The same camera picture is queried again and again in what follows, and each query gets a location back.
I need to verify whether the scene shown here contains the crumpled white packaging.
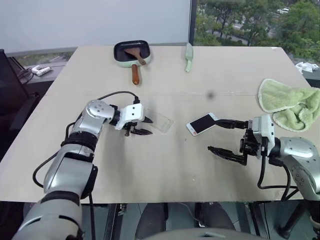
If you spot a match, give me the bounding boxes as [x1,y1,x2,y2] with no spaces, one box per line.
[294,61,320,74]

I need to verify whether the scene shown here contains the white smartphone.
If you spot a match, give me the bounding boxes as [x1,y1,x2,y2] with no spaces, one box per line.
[186,112,220,137]

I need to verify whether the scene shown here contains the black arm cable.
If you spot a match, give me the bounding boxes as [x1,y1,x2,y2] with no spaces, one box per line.
[32,91,140,240]
[257,149,300,202]

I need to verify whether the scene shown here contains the black power strip cable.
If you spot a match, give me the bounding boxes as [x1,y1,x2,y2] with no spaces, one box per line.
[18,68,35,85]

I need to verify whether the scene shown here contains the black window frame post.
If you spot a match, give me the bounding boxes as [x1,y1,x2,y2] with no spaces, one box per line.
[187,0,198,47]

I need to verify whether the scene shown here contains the grey rounded robot body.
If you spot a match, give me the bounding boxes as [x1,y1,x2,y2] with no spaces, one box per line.
[139,227,261,240]

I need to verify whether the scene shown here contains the dark rounded shape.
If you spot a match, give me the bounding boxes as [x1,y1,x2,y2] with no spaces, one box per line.
[197,201,236,234]
[136,202,167,240]

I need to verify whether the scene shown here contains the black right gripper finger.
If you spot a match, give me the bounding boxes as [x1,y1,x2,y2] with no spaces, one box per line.
[215,118,250,130]
[207,145,247,166]

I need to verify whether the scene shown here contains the black chair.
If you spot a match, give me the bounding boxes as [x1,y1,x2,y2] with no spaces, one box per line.
[0,48,40,131]

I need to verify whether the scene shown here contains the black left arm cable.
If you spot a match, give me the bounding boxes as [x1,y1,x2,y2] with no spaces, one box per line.
[32,91,140,240]

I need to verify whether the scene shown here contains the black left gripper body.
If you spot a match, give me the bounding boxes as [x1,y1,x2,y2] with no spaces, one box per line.
[124,121,144,137]

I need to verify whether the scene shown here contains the green pan with wooden handle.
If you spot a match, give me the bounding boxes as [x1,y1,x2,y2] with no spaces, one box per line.
[113,39,153,86]

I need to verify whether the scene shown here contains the brown wooden spatula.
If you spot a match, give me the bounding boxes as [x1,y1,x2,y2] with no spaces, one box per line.
[123,47,147,66]

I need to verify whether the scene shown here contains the black stand leg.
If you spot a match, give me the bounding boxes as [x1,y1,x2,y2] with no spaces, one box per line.
[278,199,320,240]

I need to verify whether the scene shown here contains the clear plastic phone case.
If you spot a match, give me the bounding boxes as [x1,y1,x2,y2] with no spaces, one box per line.
[143,107,175,136]

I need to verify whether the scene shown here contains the green terry towel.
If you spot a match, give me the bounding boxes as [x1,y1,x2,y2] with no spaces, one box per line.
[257,78,320,133]

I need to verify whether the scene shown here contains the white power strip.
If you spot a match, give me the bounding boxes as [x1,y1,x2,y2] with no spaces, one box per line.
[31,64,53,77]

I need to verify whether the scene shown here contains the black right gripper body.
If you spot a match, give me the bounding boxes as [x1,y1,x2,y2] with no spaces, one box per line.
[239,119,263,167]

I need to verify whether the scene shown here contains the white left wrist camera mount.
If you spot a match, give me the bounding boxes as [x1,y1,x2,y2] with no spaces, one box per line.
[115,103,145,131]

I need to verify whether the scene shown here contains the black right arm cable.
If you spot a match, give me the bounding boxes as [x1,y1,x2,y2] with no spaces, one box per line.
[257,149,300,202]

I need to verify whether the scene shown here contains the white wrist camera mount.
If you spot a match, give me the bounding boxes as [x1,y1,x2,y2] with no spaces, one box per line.
[251,114,276,159]
[115,103,145,131]

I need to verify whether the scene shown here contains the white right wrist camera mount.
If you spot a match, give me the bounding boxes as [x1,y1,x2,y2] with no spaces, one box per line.
[251,114,276,159]

